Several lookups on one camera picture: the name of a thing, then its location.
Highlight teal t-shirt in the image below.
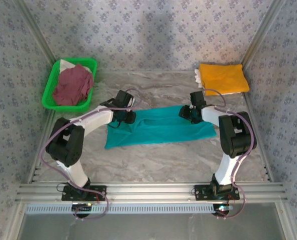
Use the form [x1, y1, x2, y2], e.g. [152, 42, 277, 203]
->
[104, 104, 217, 150]

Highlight white folded t-shirt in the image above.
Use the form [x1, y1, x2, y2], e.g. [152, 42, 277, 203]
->
[194, 68, 242, 97]

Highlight orange folded t-shirt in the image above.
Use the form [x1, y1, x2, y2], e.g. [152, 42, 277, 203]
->
[199, 63, 251, 96]

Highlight maroon crumpled t-shirt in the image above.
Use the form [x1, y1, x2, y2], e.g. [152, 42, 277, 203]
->
[52, 63, 95, 106]

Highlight green plastic basket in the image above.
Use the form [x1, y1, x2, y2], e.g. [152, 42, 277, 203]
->
[41, 57, 99, 111]

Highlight white crumpled t-shirt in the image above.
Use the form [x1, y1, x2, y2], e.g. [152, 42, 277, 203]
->
[59, 59, 93, 74]

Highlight black controller board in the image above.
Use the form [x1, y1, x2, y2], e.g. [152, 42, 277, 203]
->
[72, 202, 93, 218]
[213, 203, 233, 216]

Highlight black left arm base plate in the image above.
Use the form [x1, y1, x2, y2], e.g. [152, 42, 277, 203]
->
[61, 185, 107, 202]

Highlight aluminium mounting rail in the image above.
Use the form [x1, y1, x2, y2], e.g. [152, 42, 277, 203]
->
[14, 182, 288, 204]

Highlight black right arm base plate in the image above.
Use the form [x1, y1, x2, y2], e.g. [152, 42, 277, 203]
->
[193, 184, 241, 201]

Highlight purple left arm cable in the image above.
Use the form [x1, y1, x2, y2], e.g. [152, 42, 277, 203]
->
[39, 87, 143, 222]

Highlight grey slotted cable duct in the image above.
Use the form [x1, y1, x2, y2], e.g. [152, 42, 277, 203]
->
[25, 203, 223, 215]

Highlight aluminium frame post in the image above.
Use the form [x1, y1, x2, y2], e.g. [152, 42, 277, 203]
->
[240, 0, 287, 66]
[13, 0, 58, 66]

